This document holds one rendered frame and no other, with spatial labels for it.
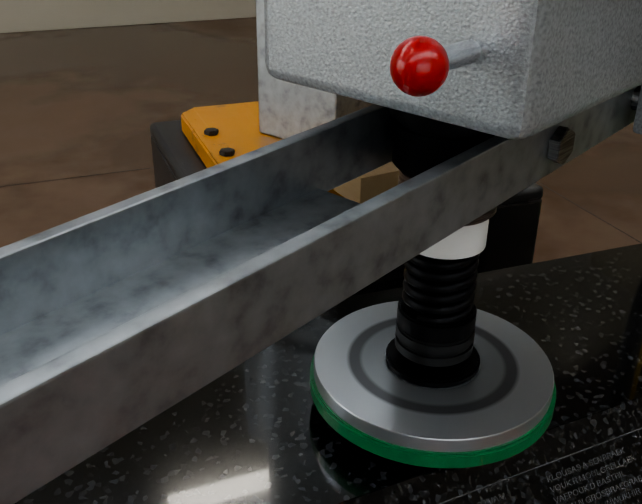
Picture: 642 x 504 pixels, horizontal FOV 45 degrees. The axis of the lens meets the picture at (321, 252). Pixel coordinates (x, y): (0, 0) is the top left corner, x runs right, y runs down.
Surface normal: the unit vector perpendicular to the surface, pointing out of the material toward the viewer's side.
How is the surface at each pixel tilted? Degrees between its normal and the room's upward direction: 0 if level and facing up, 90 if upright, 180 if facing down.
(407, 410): 0
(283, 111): 90
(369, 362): 0
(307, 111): 90
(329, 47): 90
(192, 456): 0
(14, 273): 90
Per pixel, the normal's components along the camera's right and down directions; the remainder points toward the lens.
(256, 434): 0.01, -0.89
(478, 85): -0.68, 0.33
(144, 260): 0.73, 0.32
